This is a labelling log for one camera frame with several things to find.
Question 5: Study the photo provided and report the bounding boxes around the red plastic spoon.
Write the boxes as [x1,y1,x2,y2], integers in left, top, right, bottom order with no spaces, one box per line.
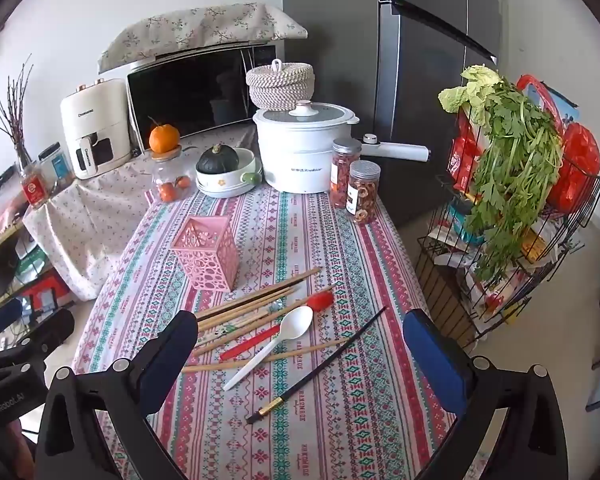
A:
[219,287,337,361]

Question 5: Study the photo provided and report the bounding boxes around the black wire rack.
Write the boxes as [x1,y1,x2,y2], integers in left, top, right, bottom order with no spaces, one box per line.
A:
[415,150,600,348]

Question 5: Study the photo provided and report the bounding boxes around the woven lidded basket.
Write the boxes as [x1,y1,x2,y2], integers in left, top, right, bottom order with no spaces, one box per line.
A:
[245,59,316,111]

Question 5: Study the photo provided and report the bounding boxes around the white electric cooking pot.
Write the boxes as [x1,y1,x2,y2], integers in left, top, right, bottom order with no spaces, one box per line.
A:
[252,101,431,194]

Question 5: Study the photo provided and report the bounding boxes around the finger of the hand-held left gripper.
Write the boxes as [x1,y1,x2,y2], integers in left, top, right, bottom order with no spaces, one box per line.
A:
[0,299,23,341]
[10,307,76,361]

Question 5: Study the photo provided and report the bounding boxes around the blue box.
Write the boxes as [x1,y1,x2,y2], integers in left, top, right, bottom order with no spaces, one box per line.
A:
[535,85,579,126]

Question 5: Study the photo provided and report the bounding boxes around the pink perforated utensil holder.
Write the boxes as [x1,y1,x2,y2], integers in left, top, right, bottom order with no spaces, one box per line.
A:
[170,215,241,292]

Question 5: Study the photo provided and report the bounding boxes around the white patterned chopstick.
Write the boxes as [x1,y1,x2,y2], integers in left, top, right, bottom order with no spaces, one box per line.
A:
[197,311,272,347]

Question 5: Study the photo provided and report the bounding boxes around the black microwave oven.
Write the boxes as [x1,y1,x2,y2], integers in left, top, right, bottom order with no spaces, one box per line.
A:
[126,45,287,153]

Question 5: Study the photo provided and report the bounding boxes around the jar of dried fruit rings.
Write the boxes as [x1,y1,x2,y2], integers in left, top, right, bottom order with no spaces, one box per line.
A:
[347,161,379,225]

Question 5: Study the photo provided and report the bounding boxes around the white ceramic spoon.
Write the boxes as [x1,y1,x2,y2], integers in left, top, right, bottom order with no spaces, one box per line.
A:
[223,306,314,392]

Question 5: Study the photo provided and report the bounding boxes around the dried twig branches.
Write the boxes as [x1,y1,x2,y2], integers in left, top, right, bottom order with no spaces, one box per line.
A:
[0,52,36,166]

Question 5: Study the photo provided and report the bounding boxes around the red label glass jar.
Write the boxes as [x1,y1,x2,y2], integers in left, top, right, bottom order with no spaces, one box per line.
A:
[19,162,51,209]

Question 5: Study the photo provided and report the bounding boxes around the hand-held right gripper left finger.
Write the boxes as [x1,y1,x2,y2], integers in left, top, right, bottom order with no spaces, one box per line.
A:
[34,310,199,480]

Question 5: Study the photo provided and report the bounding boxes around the bunch of leafy greens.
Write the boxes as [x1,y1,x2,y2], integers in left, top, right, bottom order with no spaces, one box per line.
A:
[462,80,563,281]

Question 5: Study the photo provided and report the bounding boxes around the green kabocha squash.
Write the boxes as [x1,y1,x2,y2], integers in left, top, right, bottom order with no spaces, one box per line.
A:
[196,144,240,173]

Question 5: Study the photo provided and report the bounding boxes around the clear container with black lid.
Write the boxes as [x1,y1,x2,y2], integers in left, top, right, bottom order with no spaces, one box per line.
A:
[39,142,76,188]

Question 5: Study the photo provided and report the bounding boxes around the grey refrigerator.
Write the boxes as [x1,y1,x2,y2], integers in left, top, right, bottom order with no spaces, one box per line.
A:
[281,0,503,228]

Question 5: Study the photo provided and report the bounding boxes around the red plastic bag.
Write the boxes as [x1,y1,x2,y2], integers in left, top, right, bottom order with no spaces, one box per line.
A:
[545,122,600,213]

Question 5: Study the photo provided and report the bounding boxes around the white floral side cloth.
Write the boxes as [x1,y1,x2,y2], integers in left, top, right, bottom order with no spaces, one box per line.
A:
[22,122,261,302]

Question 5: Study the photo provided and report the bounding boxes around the large orange with stem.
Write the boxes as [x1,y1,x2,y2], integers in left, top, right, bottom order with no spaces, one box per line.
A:
[148,117,181,153]

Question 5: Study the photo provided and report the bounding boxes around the napa cabbage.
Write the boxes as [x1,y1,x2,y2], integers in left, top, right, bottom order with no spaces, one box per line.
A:
[439,64,503,126]

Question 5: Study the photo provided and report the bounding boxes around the patterned striped tablecloth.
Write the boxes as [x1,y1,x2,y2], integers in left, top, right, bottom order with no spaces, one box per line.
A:
[72,180,481,480]

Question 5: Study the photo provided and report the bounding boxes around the jar of red dried fruit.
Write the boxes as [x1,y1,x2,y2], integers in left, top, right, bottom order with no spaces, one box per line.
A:
[330,137,363,209]

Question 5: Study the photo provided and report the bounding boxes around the white air fryer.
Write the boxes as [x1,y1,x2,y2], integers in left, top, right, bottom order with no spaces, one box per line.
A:
[61,78,133,180]

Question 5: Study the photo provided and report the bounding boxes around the red snack packet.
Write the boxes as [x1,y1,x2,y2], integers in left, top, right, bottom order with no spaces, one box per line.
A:
[450,110,491,193]

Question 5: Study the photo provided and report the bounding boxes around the floral fabric microwave cover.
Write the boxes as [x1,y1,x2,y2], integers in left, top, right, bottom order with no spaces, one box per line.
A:
[97,2,309,75]

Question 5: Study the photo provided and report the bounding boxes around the wooden chopstick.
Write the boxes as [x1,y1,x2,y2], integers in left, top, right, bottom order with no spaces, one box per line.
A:
[196,286,299,326]
[197,301,282,334]
[181,339,351,373]
[193,302,307,357]
[195,267,323,320]

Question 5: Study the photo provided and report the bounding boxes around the glass jar with wooden lid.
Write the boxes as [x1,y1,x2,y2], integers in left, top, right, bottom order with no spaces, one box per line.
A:
[150,145,198,203]

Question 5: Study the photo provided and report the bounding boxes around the black chopstick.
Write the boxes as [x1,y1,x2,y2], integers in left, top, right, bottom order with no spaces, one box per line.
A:
[246,306,388,425]

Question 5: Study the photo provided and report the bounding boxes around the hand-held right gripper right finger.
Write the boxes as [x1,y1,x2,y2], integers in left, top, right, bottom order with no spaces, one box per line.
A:
[402,309,568,480]

